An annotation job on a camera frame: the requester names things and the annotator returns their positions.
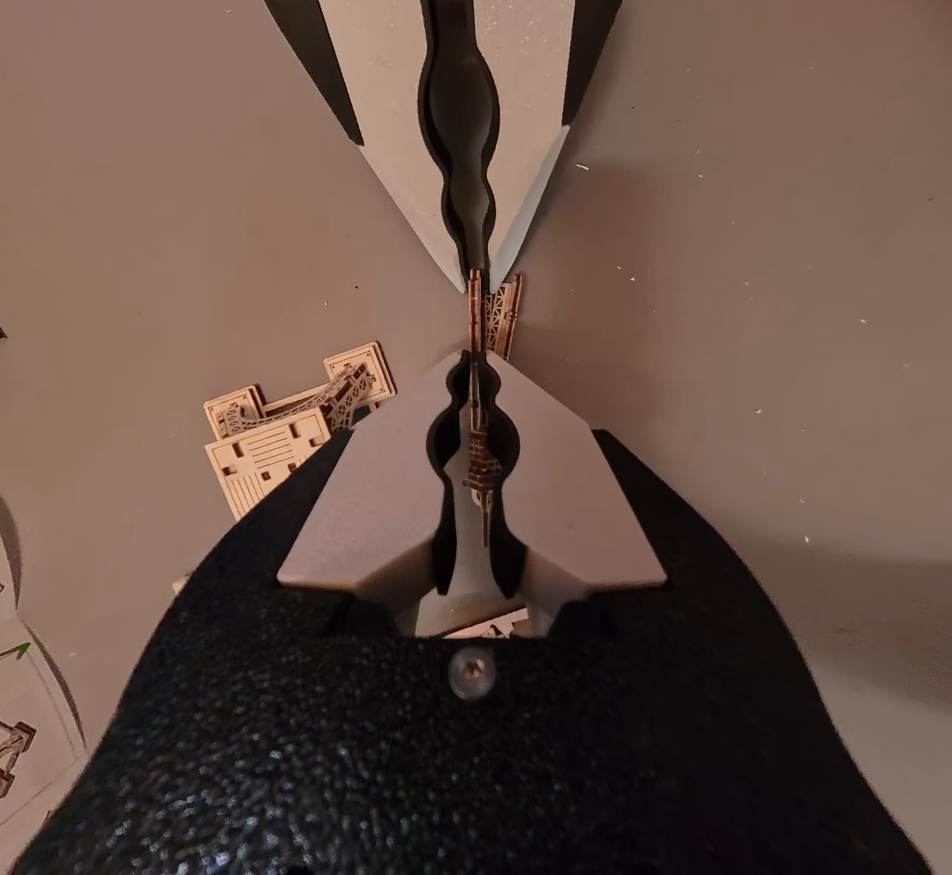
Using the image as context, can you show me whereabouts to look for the grey desk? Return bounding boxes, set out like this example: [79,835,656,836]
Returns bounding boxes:
[0,0,952,875]

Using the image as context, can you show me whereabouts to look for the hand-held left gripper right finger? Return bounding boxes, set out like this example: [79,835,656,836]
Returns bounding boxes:
[476,353,668,636]

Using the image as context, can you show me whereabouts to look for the wooden part sheet long slots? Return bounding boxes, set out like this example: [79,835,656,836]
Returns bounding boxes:
[445,606,534,640]

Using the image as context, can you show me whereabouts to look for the wooden tower base model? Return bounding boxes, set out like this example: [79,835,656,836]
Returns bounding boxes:
[202,341,400,523]

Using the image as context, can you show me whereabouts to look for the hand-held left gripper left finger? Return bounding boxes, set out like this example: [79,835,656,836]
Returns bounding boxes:
[277,350,475,604]

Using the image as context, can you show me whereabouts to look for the wooden tower spire assembly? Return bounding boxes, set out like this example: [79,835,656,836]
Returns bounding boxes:
[461,268,498,549]

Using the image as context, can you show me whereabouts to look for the assembly diagram instruction sheet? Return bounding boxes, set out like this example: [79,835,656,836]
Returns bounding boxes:
[0,496,92,846]

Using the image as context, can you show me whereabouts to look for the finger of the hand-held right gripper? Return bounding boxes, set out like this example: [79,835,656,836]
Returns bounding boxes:
[472,0,586,293]
[303,0,475,294]

